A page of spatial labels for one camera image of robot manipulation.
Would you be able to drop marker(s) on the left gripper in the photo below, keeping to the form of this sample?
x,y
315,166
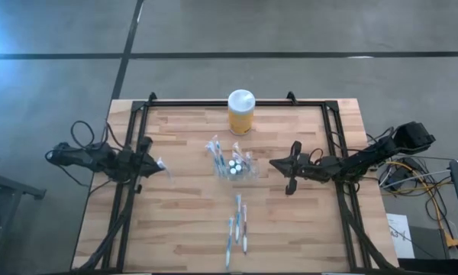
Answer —
x,y
131,164

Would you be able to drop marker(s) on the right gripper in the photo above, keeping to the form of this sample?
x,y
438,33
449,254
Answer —
x,y
309,168

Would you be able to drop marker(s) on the blue mouthwash bottle white cap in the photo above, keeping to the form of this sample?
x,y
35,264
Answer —
x,y
233,171
238,160
232,163

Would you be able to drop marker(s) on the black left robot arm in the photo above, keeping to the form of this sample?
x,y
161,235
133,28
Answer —
x,y
84,156

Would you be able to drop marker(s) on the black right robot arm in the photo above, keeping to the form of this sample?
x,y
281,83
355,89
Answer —
x,y
366,160

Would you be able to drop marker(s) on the clear acrylic organizer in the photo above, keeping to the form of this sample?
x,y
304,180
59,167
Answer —
x,y
253,172

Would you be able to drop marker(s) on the yellow white wipes canister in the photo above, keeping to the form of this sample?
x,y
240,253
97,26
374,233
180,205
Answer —
x,y
241,114

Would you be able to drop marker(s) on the black metal stand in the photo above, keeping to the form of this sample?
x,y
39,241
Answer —
x,y
19,186

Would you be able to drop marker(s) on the white paper sheet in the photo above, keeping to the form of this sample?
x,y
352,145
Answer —
x,y
402,244

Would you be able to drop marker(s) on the black aluminium table frame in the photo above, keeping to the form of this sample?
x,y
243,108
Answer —
x,y
213,103

